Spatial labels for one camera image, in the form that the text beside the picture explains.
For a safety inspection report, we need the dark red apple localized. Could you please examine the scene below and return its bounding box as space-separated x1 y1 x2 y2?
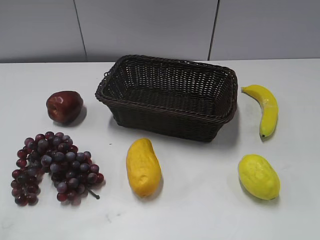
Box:
46 90 84 125

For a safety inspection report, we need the yellow lemon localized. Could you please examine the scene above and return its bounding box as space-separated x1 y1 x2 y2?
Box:
238 154 281 201

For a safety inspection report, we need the dark woven wicker basket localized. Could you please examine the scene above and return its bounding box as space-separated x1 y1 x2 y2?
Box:
95 55 238 142

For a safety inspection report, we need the yellow banana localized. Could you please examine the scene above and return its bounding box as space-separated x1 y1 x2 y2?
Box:
241 84 279 139

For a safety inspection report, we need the purple grape bunch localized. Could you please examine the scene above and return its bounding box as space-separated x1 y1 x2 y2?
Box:
10 131 105 206

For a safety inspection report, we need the orange-yellow mango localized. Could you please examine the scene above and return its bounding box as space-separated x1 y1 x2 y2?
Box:
126 138 162 198

